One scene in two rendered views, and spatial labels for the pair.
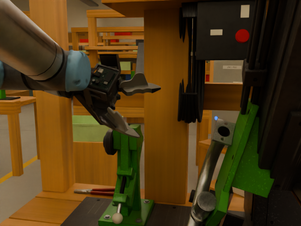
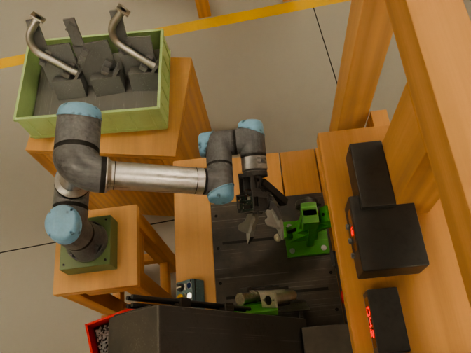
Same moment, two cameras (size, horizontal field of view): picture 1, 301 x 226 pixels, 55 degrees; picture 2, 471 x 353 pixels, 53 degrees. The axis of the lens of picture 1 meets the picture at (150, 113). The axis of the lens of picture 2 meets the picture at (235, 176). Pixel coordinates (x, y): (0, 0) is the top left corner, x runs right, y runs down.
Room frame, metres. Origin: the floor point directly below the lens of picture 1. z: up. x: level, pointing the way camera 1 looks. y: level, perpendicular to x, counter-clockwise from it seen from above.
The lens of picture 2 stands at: (0.55, -0.39, 2.55)
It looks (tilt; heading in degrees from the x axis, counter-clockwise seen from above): 65 degrees down; 86
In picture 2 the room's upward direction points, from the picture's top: 13 degrees counter-clockwise
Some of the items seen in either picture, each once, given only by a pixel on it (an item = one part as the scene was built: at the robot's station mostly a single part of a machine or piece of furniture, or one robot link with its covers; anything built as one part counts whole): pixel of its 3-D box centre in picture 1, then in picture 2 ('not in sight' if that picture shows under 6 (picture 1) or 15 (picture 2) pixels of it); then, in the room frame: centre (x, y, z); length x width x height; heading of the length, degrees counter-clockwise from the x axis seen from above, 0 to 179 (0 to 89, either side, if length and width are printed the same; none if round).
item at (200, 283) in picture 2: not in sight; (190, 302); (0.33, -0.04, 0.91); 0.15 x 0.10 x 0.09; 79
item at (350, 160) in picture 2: not in sight; (369, 179); (0.86, -0.04, 1.59); 0.15 x 0.07 x 0.07; 79
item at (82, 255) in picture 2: not in sight; (82, 237); (0.02, 0.28, 0.98); 0.15 x 0.15 x 0.10
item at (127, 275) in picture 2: not in sight; (97, 249); (0.02, 0.28, 0.83); 0.32 x 0.32 x 0.04; 80
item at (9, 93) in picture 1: (8, 98); not in sight; (8.84, 4.40, 0.22); 1.20 x 0.81 x 0.44; 177
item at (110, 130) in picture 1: (110, 141); (306, 202); (0.80, 0.12, 1.12); 0.07 x 0.03 x 0.08; 169
